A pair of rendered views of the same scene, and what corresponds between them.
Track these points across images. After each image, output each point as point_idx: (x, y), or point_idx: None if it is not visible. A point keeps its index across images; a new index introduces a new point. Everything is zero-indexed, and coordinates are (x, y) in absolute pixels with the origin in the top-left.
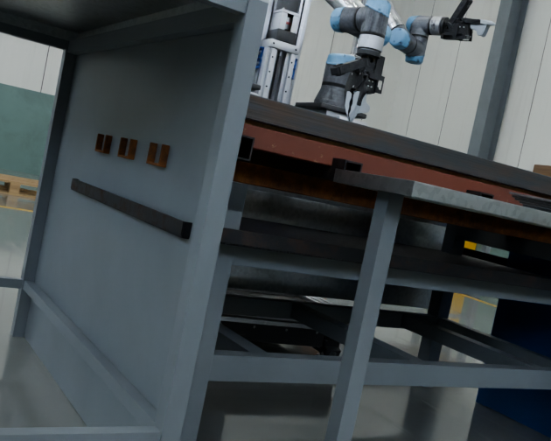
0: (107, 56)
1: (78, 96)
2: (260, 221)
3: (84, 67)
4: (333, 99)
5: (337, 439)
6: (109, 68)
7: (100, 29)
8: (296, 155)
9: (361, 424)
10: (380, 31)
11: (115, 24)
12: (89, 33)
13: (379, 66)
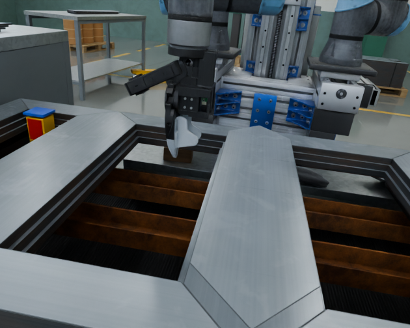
0: (6, 70)
1: (51, 92)
2: (181, 214)
3: (47, 68)
4: (334, 55)
5: None
6: None
7: (27, 37)
8: None
9: None
10: (183, 10)
11: None
12: (46, 36)
13: (204, 71)
